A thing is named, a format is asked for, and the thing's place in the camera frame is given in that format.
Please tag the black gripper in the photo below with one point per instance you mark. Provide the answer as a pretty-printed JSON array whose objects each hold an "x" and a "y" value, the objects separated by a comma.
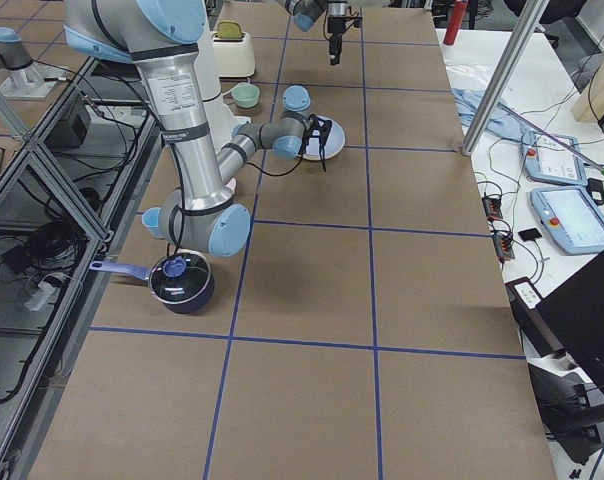
[
  {"x": 335, "y": 27},
  {"x": 315, "y": 134}
]

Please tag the blue plate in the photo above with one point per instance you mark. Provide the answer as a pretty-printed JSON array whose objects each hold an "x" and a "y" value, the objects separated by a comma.
[{"x": 336, "y": 139}]

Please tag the pink plate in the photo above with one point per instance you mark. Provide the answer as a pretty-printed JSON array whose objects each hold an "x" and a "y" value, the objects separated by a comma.
[{"x": 314, "y": 156}]

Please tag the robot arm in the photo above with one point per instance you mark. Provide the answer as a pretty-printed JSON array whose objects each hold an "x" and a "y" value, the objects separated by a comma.
[
  {"x": 305, "y": 13},
  {"x": 162, "y": 39}
]

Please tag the green bowl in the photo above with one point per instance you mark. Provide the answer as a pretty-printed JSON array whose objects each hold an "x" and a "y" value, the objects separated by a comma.
[{"x": 245, "y": 95}]

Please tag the pink bowl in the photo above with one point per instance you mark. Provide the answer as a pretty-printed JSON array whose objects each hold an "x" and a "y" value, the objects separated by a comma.
[{"x": 232, "y": 185}]

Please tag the cream toaster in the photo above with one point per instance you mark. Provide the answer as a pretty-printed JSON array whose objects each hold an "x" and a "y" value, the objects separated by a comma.
[{"x": 234, "y": 59}]

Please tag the toast slice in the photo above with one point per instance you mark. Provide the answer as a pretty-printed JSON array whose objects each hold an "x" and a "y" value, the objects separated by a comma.
[{"x": 228, "y": 30}]

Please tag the red bottle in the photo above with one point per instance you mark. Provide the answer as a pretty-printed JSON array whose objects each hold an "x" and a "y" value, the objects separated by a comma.
[{"x": 455, "y": 21}]

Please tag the light blue cup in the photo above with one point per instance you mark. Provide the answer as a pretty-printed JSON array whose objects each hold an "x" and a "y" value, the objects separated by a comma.
[{"x": 151, "y": 221}]

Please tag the glass pot lid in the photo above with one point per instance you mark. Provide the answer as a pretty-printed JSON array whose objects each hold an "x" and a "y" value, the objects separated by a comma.
[{"x": 180, "y": 279}]

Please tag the dark blue saucepan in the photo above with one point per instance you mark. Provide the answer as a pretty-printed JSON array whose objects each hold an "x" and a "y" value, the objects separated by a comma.
[{"x": 142, "y": 273}]

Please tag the teach pendant far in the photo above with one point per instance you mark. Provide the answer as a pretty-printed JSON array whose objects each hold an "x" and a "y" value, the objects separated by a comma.
[{"x": 547, "y": 161}]

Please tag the teach pendant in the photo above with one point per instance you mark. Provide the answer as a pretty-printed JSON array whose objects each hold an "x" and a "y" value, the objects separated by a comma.
[
  {"x": 570, "y": 216},
  {"x": 547, "y": 161}
]

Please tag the teach pendant near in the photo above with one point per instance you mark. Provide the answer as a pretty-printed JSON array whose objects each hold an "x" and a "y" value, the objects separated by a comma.
[{"x": 570, "y": 216}]

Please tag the reacher grabber stick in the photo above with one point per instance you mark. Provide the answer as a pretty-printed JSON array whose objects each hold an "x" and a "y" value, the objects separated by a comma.
[{"x": 552, "y": 137}]

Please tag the black laptop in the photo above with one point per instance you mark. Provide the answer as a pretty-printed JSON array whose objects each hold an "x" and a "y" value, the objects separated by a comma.
[{"x": 574, "y": 312}]

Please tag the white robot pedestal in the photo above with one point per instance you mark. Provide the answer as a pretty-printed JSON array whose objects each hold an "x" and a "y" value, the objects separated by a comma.
[{"x": 220, "y": 117}]

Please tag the aluminium frame post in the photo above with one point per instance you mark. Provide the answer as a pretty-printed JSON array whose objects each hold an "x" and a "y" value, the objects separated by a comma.
[{"x": 506, "y": 65}]

